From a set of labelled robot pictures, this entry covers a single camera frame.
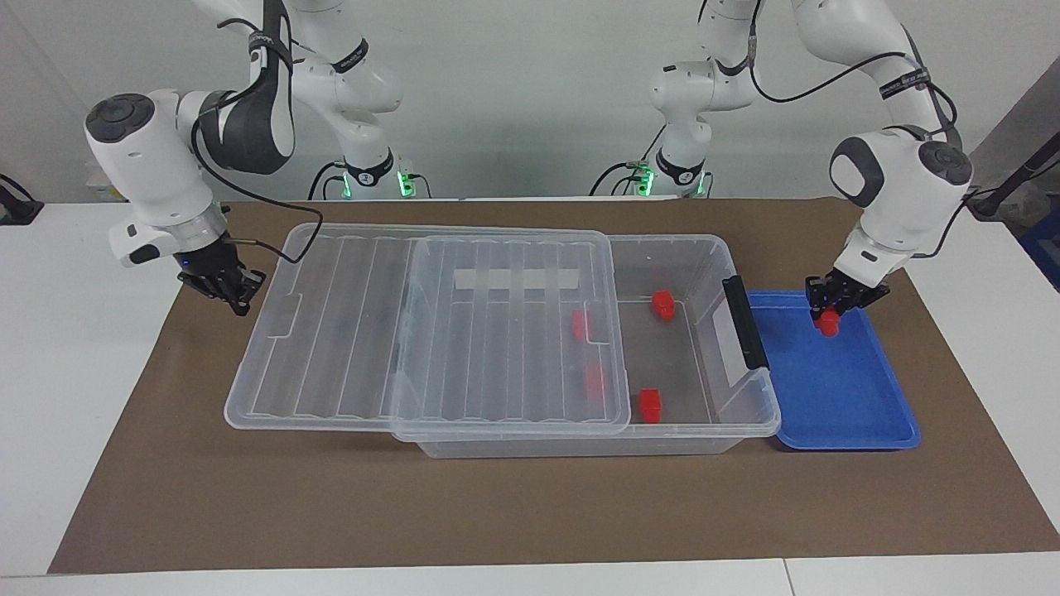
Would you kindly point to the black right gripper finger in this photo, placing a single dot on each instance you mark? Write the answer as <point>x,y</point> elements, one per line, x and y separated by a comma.
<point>256,283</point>
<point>238,301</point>

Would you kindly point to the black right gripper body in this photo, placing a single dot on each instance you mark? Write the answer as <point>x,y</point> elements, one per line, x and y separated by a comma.
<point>211,265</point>

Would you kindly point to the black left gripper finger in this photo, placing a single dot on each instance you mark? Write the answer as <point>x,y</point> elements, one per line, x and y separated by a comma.
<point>850,307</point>
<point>818,303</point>

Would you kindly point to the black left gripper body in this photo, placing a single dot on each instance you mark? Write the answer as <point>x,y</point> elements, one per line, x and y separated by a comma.
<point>857,290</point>

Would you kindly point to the red block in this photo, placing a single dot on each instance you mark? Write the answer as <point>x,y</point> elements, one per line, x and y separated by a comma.
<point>580,326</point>
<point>595,383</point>
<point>662,305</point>
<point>650,406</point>
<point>828,324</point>

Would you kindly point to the clear ribbed box lid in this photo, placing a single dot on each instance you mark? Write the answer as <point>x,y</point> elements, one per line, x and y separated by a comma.
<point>331,331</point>

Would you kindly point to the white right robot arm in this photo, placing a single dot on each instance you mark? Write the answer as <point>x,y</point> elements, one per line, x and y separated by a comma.
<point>149,165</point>

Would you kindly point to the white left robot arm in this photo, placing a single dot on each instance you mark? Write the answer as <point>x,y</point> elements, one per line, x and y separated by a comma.
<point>894,190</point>

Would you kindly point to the blue plastic tray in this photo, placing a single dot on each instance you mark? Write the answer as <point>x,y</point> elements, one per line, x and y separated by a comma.
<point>836,397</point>

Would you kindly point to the clear plastic storage box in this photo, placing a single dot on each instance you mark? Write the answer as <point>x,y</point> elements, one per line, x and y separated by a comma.
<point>687,364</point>

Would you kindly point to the blue crate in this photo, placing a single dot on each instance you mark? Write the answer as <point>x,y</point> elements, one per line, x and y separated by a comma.
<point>1045,248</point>

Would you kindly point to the brown paper table mat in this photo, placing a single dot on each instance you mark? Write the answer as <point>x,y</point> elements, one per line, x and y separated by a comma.
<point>530,513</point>

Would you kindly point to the black camera stand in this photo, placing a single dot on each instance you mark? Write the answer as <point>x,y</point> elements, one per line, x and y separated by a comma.
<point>1014,178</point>

